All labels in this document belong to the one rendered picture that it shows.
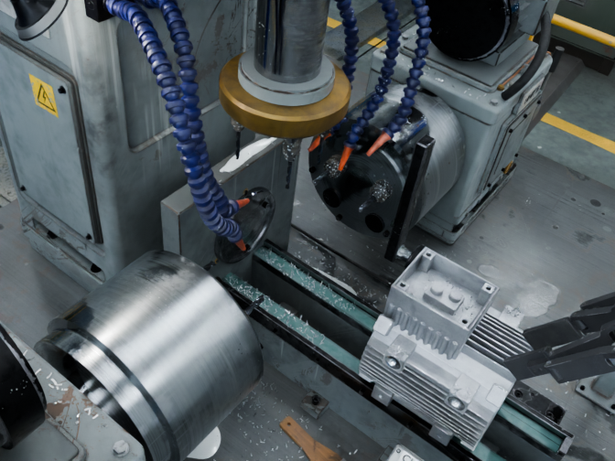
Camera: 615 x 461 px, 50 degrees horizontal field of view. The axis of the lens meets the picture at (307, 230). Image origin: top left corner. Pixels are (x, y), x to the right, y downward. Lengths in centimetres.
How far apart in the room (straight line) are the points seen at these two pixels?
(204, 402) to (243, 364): 7
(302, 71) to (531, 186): 99
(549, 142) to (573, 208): 172
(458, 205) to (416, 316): 54
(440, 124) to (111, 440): 79
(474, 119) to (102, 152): 69
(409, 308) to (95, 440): 44
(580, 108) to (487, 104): 251
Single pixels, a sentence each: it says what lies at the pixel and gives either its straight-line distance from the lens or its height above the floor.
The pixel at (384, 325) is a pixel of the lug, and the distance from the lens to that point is 94.
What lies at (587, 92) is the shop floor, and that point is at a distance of 395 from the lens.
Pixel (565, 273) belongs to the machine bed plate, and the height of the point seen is 80.
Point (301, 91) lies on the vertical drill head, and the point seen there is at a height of 136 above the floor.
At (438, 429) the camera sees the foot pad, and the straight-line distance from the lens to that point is 99.
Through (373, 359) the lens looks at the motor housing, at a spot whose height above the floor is 103.
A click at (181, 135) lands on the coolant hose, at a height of 138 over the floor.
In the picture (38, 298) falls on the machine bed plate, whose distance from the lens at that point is 135.
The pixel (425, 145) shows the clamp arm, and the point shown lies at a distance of 98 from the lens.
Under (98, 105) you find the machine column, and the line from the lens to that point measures 95.
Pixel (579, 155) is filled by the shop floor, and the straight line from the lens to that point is 342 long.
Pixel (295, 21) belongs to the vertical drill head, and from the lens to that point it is 82.
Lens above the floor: 182
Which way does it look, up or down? 45 degrees down
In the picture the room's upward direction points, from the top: 9 degrees clockwise
